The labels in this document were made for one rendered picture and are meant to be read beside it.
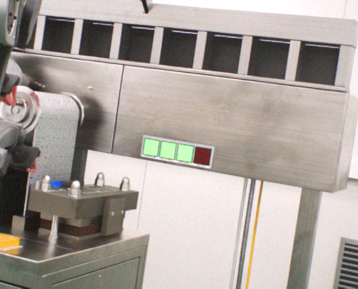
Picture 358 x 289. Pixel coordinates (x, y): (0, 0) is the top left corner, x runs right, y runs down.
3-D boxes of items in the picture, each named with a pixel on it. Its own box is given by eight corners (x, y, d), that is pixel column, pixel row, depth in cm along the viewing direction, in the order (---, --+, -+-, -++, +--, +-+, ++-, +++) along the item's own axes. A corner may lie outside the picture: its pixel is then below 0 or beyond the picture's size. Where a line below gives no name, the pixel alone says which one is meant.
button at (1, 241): (-19, 244, 188) (-18, 235, 188) (-3, 241, 194) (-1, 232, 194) (3, 250, 185) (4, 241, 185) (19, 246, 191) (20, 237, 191)
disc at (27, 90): (-4, 132, 219) (2, 83, 218) (-3, 132, 219) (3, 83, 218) (37, 137, 213) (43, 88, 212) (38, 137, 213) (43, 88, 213)
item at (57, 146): (26, 188, 215) (34, 127, 214) (67, 185, 237) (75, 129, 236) (27, 189, 215) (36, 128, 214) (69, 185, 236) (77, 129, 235)
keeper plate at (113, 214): (100, 234, 219) (105, 198, 218) (115, 230, 228) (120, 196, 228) (107, 235, 218) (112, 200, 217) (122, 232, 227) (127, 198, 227)
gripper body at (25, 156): (32, 170, 207) (21, 158, 201) (4, 164, 211) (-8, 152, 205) (42, 151, 210) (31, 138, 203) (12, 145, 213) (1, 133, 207)
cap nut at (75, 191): (65, 195, 207) (67, 179, 207) (72, 194, 211) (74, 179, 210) (76, 197, 206) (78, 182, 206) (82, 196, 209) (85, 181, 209)
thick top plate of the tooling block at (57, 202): (27, 209, 210) (30, 188, 209) (94, 200, 246) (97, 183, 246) (74, 219, 203) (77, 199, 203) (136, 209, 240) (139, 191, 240)
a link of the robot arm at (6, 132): (3, 151, 156) (-45, 135, 155) (-5, 175, 157) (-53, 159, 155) (31, 125, 198) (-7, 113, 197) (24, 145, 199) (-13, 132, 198)
